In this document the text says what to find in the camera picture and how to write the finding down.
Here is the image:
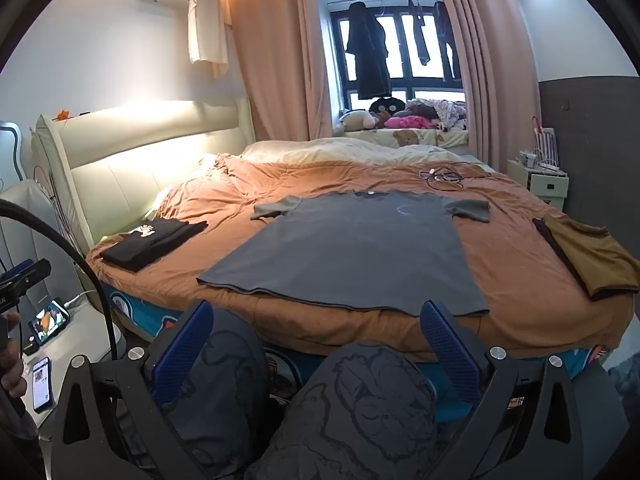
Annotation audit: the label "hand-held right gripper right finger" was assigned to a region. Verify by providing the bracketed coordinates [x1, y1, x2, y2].
[420, 300, 632, 480]

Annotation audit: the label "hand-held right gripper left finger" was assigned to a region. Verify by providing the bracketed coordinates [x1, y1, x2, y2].
[50, 300, 216, 480]

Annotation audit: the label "grey t-shirt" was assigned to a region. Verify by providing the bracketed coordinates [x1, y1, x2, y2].
[196, 189, 492, 317]

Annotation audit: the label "person's left forearm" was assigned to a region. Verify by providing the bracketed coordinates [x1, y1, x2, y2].
[0, 400, 51, 480]

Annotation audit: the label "person's left hand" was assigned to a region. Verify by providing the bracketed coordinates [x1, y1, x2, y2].
[0, 311, 29, 413]

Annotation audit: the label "phone with lit screen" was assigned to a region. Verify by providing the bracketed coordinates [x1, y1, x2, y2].
[30, 299, 71, 346]

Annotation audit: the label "white bedside table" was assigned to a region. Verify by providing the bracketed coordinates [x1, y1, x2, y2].
[20, 300, 123, 461]

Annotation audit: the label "orange blanket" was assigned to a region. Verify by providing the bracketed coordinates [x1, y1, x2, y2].
[85, 152, 636, 361]

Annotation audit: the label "black printed folded t-shirt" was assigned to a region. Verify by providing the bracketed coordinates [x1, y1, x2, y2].
[100, 218, 210, 274]

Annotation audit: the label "smartphone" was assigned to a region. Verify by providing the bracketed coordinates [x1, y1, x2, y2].
[31, 356, 55, 412]

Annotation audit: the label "person's patterned grey pants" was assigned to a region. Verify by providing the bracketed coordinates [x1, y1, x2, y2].
[160, 307, 453, 480]

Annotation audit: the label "cream padded headboard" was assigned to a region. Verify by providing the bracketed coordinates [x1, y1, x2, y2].
[31, 97, 256, 256]

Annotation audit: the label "white bedside cabinet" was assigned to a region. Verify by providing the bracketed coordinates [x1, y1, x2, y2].
[507, 159, 570, 211]

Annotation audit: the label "bear print cushion mat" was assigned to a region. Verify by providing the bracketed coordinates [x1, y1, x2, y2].
[345, 127, 471, 150]

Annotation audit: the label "pink cloth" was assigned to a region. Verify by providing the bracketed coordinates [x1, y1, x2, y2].
[384, 115, 435, 131]

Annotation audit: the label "striped paper bag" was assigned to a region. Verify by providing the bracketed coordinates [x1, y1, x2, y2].
[532, 116, 557, 161]

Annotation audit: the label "cream duvet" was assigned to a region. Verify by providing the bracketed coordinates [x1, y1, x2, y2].
[200, 139, 486, 171]

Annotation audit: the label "white plush toy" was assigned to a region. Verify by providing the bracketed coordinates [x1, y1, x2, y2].
[336, 108, 381, 136]

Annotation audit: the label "black plush toy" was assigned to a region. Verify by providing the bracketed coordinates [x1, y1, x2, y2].
[369, 96, 406, 116]

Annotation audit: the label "black framed window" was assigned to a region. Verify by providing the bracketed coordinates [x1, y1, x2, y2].
[327, 0, 466, 111]

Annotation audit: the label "pink curtain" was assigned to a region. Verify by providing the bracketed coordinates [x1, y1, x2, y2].
[227, 0, 336, 143]
[432, 0, 543, 173]

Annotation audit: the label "black hanging coat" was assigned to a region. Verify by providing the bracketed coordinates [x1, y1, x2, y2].
[345, 1, 392, 100]

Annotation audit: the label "dark hanging garment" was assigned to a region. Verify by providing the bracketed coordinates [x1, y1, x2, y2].
[434, 1, 461, 81]

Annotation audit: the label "dark hanging trousers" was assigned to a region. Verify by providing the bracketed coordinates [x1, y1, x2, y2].
[407, 0, 434, 66]

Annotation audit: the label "white hanging shirt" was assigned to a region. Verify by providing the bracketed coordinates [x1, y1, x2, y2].
[187, 0, 230, 80]

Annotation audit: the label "thick black cable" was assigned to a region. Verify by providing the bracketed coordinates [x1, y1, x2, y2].
[0, 199, 121, 361]

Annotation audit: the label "black tangled cable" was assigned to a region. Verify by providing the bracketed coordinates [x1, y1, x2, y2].
[419, 162, 493, 192]

